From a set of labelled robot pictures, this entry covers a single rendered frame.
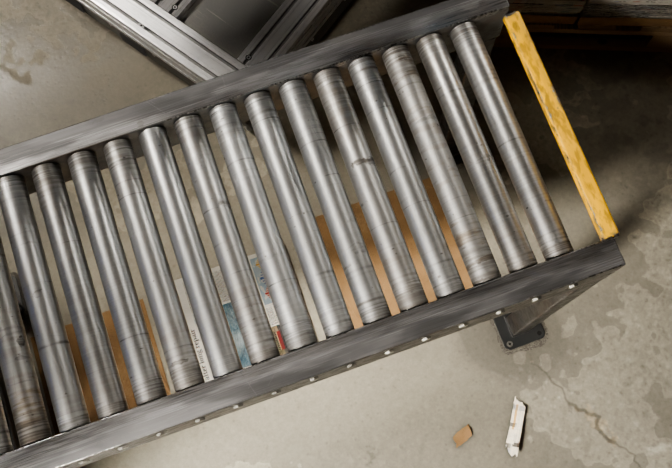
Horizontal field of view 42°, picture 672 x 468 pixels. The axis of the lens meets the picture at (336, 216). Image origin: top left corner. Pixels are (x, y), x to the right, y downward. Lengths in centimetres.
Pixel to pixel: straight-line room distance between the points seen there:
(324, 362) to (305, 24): 106
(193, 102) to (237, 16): 76
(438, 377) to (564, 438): 34
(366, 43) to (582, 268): 54
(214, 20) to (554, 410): 129
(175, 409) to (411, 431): 90
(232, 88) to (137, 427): 59
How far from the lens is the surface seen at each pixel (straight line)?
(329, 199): 148
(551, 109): 155
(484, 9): 163
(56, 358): 151
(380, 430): 223
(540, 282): 148
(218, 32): 228
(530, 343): 228
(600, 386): 231
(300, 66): 157
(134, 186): 154
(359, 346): 143
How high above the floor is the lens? 222
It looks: 75 degrees down
